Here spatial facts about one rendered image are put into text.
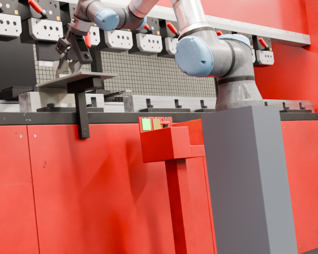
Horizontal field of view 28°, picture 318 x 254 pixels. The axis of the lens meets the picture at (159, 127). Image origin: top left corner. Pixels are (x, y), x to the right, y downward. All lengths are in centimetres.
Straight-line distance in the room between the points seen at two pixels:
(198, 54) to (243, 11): 182
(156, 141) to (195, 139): 20
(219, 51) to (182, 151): 63
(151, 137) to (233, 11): 132
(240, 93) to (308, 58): 235
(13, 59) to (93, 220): 102
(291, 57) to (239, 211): 252
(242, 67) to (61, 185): 79
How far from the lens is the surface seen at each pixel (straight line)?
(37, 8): 247
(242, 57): 195
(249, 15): 367
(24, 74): 310
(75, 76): 230
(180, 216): 246
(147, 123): 250
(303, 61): 426
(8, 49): 307
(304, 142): 372
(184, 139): 242
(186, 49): 186
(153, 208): 262
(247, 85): 194
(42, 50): 252
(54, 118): 231
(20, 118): 222
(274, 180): 193
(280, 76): 434
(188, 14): 191
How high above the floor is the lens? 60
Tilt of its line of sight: 5 degrees up
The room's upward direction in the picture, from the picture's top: 7 degrees counter-clockwise
